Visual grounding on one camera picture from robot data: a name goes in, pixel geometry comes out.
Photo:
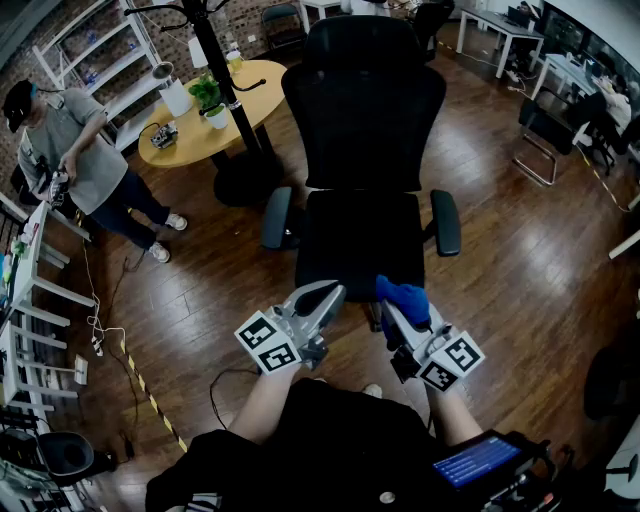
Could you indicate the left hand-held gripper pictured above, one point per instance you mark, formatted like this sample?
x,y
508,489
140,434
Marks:
x,y
272,350

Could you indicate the green plant in white pot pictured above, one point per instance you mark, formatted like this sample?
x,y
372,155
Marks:
x,y
210,97

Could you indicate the person's white shoe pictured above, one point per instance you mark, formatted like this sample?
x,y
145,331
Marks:
x,y
372,391

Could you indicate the small white table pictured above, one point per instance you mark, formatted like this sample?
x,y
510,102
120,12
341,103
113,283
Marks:
x,y
320,6

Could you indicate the black mesh chair backrest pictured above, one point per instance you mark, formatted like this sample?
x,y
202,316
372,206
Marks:
x,y
362,110

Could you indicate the person's black clothing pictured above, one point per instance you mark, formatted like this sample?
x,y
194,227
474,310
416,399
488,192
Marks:
x,y
325,450

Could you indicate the white power strip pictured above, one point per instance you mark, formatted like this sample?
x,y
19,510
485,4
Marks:
x,y
97,346

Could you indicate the person's left forearm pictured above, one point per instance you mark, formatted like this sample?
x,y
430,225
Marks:
x,y
262,405

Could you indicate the yellow black floor tape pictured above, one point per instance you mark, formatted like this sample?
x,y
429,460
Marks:
x,y
150,397
602,182

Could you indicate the white floor box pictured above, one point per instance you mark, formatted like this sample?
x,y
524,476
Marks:
x,y
81,369

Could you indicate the black cantilever chair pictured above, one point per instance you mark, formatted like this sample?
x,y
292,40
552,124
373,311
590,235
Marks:
x,y
545,120

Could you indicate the black coat rack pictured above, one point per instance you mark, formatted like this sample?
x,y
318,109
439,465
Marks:
x,y
220,65

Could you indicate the grey hand-held gripper device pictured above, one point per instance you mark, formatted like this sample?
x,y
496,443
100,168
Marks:
x,y
164,136

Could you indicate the black folding chair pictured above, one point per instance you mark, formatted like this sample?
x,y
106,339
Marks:
x,y
282,25

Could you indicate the person's right forearm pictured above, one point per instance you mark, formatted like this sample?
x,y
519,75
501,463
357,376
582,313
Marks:
x,y
452,415

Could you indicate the blue cloth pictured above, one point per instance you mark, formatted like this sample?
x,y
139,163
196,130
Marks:
x,y
405,297

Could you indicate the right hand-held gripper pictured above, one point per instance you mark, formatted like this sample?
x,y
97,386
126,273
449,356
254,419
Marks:
x,y
450,360

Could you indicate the black chair armrest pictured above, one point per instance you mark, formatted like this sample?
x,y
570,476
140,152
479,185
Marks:
x,y
276,217
446,222

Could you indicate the black office chair seat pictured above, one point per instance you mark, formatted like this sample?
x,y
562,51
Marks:
x,y
360,235

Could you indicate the chest device with blue screen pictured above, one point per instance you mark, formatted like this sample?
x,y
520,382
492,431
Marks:
x,y
475,460

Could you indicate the white metal shelf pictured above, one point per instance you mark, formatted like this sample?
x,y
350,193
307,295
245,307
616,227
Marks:
x,y
120,60

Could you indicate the white cylinder appliance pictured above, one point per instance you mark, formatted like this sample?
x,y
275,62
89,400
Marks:
x,y
175,97

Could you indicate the cup of yellow drink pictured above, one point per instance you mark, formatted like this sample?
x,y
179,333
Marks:
x,y
235,62

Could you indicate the round yellow wooden table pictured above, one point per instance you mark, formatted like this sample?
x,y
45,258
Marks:
x,y
200,142

